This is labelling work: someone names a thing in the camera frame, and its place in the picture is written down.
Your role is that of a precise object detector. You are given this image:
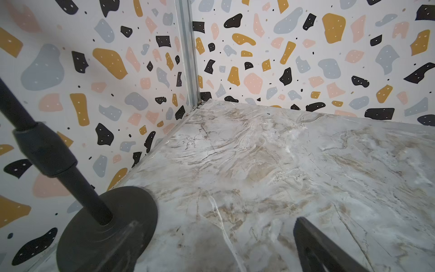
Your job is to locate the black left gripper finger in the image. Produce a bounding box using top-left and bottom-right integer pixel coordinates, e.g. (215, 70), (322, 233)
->
(293, 217), (368, 272)

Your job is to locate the black microphone stand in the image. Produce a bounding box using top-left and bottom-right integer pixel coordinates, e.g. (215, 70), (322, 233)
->
(1, 84), (158, 272)

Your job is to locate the left corner aluminium post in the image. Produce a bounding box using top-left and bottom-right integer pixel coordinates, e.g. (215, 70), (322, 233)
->
(174, 0), (202, 111)

